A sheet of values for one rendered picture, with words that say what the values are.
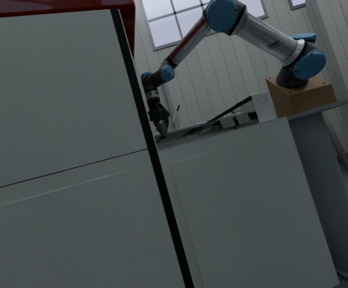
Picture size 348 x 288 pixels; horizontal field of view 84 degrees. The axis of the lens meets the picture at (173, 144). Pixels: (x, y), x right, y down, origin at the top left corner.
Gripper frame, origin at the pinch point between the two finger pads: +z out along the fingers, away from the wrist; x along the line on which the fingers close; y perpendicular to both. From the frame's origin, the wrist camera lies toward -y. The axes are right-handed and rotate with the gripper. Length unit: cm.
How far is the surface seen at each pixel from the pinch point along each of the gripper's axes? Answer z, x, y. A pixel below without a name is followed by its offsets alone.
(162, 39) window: -175, -42, -194
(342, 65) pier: -47, 190, -258
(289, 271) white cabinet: 69, 42, 13
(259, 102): 0, 50, -1
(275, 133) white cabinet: 15, 52, 6
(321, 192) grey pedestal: 50, 66, -16
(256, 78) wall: -71, 76, -239
